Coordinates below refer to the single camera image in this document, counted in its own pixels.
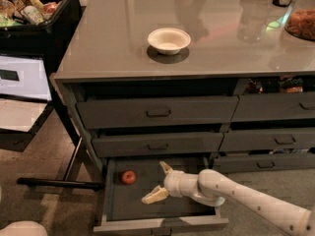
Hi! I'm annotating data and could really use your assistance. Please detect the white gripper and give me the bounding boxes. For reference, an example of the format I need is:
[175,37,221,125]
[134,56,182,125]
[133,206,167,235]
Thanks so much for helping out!
[142,161,198,205]

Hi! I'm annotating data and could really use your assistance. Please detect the red apple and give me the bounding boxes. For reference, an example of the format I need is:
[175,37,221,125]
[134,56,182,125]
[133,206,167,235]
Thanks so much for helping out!
[120,170,137,185]

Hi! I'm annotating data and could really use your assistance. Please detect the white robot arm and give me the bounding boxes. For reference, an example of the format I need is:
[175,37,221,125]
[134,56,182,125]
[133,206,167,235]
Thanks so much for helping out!
[142,161,315,236]

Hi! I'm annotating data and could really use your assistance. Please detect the white robot base corner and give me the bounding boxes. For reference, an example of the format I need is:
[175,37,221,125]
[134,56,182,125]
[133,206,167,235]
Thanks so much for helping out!
[0,221,48,236]

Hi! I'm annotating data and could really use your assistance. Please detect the open bottom left drawer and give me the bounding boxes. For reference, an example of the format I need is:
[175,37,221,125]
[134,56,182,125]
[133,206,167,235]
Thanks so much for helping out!
[94,156,228,236]

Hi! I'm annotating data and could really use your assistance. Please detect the middle left grey drawer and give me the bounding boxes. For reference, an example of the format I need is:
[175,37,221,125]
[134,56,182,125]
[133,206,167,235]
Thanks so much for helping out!
[92,132,223,157]

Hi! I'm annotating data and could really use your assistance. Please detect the grey drawer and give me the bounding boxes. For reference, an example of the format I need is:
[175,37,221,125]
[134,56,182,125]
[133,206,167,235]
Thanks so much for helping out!
[231,92,315,122]
[220,128,315,151]
[76,96,238,129]
[92,132,223,157]
[212,153,315,173]

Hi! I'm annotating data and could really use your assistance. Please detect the bottom right grey drawer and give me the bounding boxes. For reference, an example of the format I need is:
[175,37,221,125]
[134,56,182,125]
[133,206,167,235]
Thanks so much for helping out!
[212,153,315,173]

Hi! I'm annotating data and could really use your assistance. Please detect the top left grey drawer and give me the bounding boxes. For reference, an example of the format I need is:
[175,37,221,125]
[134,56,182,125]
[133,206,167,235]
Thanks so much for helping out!
[76,96,238,129]

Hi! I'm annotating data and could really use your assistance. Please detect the grey drawer cabinet counter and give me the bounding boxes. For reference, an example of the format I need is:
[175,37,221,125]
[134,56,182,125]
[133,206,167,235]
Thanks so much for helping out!
[56,0,314,167]

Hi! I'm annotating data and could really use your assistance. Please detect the top right grey drawer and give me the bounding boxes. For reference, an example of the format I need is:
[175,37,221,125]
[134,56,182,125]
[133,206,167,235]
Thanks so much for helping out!
[231,92,315,122]

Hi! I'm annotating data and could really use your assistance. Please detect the middle right grey drawer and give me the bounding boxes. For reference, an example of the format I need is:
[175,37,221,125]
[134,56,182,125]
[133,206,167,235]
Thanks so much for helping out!
[220,128,315,151]

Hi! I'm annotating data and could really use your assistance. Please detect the snack bags in drawer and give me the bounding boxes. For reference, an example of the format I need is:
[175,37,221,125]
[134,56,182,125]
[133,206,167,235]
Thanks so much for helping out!
[245,77,303,93]

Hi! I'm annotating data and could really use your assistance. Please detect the white paper bowl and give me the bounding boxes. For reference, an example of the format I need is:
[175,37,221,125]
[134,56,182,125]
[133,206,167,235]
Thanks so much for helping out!
[148,28,191,55]

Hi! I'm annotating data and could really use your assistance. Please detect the black cart stand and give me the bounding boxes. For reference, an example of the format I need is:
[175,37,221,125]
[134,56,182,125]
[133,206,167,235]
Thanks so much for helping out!
[0,100,104,191]

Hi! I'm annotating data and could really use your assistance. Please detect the black bin of groceries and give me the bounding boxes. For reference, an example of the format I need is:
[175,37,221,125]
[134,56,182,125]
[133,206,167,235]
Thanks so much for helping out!
[0,0,83,56]

